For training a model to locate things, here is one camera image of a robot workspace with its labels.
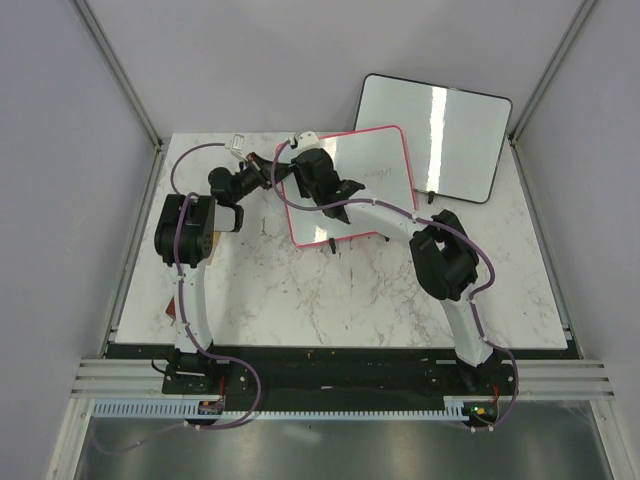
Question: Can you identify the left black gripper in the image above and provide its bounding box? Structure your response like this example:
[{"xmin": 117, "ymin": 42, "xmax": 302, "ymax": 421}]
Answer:
[{"xmin": 232, "ymin": 153, "xmax": 290, "ymax": 204}]

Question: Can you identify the pink framed whiteboard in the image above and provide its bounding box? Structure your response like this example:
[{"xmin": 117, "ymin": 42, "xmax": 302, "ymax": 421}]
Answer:
[{"xmin": 277, "ymin": 125, "xmax": 418, "ymax": 247}]

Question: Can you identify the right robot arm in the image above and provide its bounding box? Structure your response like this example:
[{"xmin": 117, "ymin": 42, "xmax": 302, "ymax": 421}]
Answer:
[{"xmin": 291, "ymin": 147, "xmax": 494, "ymax": 394}]

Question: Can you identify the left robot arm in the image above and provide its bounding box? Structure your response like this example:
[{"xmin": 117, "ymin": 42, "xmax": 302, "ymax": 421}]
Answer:
[{"xmin": 154, "ymin": 153, "xmax": 294, "ymax": 354}]

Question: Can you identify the black framed whiteboard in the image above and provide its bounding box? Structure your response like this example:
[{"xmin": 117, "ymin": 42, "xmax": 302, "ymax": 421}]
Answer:
[{"xmin": 355, "ymin": 73, "xmax": 513, "ymax": 204}]

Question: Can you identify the red-brown plug adapter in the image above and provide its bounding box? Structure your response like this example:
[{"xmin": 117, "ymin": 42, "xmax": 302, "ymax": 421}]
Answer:
[{"xmin": 165, "ymin": 299, "xmax": 176, "ymax": 321}]

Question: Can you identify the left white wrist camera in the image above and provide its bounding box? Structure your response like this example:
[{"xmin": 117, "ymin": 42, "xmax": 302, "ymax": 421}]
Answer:
[{"xmin": 226, "ymin": 134, "xmax": 245, "ymax": 162}]

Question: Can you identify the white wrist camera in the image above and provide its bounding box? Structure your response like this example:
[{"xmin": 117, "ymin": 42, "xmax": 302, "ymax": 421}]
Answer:
[
  {"xmin": 288, "ymin": 131, "xmax": 320, "ymax": 152},
  {"xmin": 226, "ymin": 134, "xmax": 245, "ymax": 162}
]

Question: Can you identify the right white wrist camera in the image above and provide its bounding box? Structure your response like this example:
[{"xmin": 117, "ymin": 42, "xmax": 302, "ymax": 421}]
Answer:
[{"xmin": 288, "ymin": 131, "xmax": 320, "ymax": 152}]

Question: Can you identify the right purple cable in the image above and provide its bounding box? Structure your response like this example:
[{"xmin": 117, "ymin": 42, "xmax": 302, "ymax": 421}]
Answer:
[{"xmin": 272, "ymin": 140, "xmax": 521, "ymax": 431}]

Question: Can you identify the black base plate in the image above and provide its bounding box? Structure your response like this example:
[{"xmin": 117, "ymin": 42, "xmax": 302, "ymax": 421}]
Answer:
[{"xmin": 159, "ymin": 344, "xmax": 521, "ymax": 414}]

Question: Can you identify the white slotted cable duct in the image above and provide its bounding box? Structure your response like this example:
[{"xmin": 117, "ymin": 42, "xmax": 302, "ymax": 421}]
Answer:
[{"xmin": 91, "ymin": 398, "xmax": 469, "ymax": 422}]

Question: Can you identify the aluminium rail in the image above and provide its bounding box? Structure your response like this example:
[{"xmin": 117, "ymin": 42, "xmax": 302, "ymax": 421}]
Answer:
[{"xmin": 518, "ymin": 360, "xmax": 614, "ymax": 401}]

